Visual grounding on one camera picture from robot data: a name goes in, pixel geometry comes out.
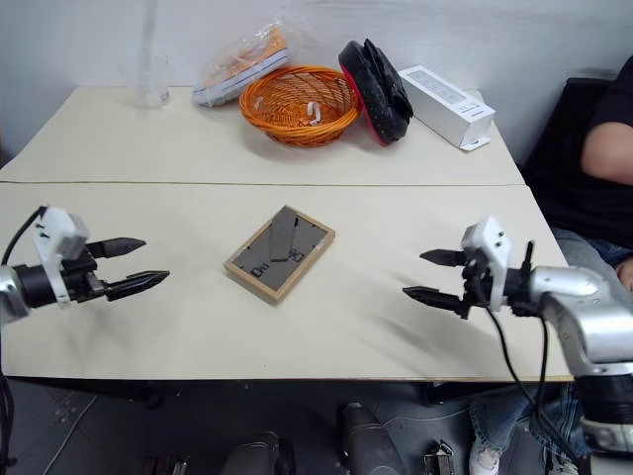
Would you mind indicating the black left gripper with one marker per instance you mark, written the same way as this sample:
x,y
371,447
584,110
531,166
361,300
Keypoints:
x,y
81,284

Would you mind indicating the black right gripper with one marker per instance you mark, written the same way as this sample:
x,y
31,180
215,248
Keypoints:
x,y
476,292

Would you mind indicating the person's bare forearm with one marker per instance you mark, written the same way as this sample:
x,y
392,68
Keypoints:
x,y
608,153

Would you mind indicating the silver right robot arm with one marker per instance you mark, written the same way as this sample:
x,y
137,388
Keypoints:
x,y
588,307

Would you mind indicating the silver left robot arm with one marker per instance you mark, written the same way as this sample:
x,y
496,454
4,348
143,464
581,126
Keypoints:
x,y
27,287

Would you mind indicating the person in black shirt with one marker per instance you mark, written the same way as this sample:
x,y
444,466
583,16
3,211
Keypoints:
x,y
583,208

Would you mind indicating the black chair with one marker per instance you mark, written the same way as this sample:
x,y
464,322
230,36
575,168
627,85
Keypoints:
x,y
549,148

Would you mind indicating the white rectangular box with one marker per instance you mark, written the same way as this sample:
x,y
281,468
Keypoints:
x,y
445,106

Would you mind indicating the dark rounded robot leg part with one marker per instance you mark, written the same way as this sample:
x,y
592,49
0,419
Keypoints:
x,y
368,440
259,455

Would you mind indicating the black and red slippers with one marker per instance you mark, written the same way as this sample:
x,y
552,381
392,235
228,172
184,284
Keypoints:
x,y
381,94

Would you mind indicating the orange wicker basket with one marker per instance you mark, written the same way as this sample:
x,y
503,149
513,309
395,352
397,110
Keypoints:
x,y
297,131

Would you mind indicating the clear plastic bag with shoe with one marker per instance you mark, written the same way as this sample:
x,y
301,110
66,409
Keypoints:
x,y
232,74

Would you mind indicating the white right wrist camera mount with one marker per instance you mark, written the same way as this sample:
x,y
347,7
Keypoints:
x,y
487,242

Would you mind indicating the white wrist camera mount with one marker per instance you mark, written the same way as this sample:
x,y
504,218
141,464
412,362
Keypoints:
x,y
487,242
59,232

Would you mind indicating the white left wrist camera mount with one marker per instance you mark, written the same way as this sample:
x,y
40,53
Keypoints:
x,y
59,232

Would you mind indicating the wooden-framed grey board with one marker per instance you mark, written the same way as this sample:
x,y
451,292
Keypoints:
x,y
277,259

